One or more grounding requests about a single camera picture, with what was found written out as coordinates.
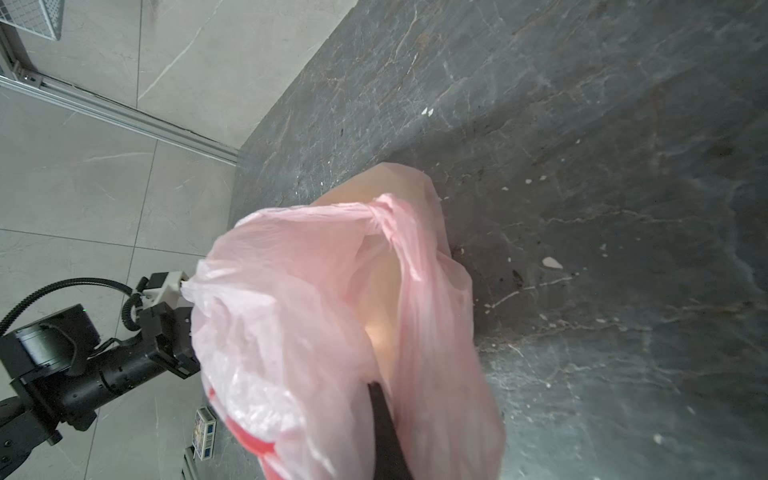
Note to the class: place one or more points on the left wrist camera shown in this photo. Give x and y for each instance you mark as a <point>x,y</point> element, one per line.
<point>165,287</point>

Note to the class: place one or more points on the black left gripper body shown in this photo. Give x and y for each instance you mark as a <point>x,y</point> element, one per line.
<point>163,344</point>

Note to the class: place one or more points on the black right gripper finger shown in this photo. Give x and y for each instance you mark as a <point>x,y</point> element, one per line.
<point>387,438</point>

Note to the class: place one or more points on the pink plastic bag fruit print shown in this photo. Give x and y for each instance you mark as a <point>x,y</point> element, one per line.
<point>303,315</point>

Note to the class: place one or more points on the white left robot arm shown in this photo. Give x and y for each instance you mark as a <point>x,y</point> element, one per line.
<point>62,373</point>

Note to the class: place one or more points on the white wire mesh basket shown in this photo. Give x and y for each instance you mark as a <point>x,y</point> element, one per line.
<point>39,17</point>

